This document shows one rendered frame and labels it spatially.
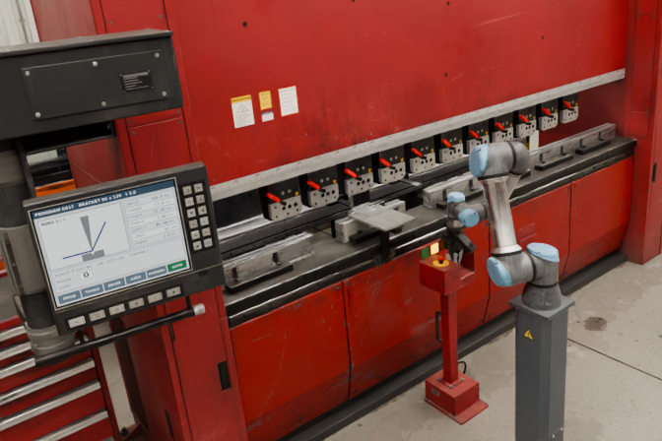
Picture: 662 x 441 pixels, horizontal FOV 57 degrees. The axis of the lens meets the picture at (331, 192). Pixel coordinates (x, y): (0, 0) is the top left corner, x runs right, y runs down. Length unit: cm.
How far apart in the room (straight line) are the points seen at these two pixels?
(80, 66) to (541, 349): 189
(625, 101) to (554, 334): 223
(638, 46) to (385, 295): 233
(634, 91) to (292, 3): 255
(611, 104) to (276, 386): 288
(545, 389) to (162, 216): 167
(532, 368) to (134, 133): 173
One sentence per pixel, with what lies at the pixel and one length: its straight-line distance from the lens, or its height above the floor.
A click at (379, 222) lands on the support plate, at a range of 270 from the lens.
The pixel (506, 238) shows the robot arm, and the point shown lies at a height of 107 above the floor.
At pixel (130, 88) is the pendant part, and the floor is 182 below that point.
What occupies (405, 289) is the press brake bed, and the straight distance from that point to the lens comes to 302.
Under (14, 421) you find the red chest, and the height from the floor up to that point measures 61.
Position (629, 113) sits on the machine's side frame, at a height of 103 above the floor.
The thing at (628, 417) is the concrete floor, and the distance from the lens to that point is 330.
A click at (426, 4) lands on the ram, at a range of 295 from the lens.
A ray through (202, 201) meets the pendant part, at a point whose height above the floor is 150.
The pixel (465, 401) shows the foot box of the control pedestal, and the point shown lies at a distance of 317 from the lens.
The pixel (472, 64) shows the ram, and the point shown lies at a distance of 320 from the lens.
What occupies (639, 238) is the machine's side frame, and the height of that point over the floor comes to 19.
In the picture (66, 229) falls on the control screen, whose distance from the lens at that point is 163.
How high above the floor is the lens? 203
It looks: 19 degrees down
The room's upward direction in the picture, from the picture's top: 6 degrees counter-clockwise
